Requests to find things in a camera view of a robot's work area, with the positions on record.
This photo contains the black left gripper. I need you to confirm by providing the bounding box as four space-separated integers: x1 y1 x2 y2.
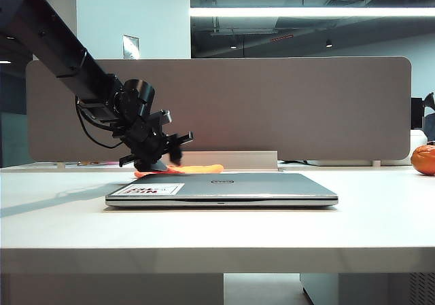
118 114 194 174

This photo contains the orange rag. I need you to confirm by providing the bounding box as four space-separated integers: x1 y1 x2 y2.
134 164 224 179

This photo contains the silver Dell laptop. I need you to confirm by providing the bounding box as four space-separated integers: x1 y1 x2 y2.
105 172 339 208

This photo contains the white Nice Try sticker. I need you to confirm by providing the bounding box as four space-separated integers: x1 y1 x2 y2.
111 183 186 196

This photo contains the grey desk divider panel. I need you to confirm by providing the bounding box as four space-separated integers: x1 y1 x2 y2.
26 56 412 162

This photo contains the poster on pillar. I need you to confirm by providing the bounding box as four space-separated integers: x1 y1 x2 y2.
122 34 141 60

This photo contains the orange tangerine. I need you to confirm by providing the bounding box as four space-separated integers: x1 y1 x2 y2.
410 144 435 176

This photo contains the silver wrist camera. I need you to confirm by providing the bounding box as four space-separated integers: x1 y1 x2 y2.
149 109 173 129

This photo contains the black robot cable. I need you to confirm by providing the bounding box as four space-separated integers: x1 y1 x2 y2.
75 96 123 149

